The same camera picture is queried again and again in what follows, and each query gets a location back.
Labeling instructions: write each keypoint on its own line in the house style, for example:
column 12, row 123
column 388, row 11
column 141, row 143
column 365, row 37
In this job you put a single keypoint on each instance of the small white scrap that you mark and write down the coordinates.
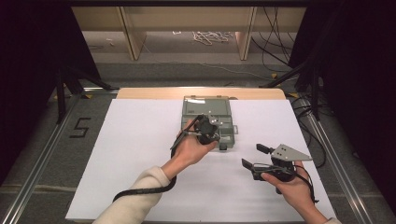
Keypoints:
column 110, row 41
column 176, row 32

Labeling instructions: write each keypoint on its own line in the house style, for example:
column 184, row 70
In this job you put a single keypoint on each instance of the clear plastic organizer box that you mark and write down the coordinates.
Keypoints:
column 218, row 107

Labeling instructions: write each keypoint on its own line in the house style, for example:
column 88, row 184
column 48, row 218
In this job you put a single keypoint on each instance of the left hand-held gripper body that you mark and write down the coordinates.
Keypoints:
column 204, row 127

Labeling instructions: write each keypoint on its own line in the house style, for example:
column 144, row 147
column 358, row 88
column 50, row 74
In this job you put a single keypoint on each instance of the yellow tape piece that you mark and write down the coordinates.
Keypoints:
column 88, row 96
column 294, row 95
column 274, row 75

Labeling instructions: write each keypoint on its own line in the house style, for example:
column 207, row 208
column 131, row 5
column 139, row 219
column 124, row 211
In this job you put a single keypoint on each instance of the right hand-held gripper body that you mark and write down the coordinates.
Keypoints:
column 288, row 154

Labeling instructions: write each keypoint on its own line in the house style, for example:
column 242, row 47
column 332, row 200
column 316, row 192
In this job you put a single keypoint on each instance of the person's right hand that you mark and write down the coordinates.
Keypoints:
column 295, row 193

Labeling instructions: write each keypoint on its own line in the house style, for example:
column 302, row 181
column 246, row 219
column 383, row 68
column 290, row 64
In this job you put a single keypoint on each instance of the aluminium floor rail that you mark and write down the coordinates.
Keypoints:
column 40, row 161
column 342, row 174

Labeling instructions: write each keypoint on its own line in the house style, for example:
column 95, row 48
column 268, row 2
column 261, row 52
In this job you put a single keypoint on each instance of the black tape floor number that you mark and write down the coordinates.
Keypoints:
column 83, row 118

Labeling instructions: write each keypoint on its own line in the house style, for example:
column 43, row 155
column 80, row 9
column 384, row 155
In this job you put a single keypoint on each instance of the white table mat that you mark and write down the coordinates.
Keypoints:
column 140, row 124

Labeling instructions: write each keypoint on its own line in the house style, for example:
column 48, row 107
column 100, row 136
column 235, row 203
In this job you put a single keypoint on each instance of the black metal stand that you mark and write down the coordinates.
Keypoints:
column 315, row 93
column 60, row 99

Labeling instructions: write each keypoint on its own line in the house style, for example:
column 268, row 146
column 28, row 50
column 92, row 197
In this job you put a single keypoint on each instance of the person's left hand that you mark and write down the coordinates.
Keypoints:
column 186, row 152

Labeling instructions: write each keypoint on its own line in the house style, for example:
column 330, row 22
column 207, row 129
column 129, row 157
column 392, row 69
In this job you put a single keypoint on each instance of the dark curtain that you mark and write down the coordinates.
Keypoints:
column 367, row 77
column 25, row 77

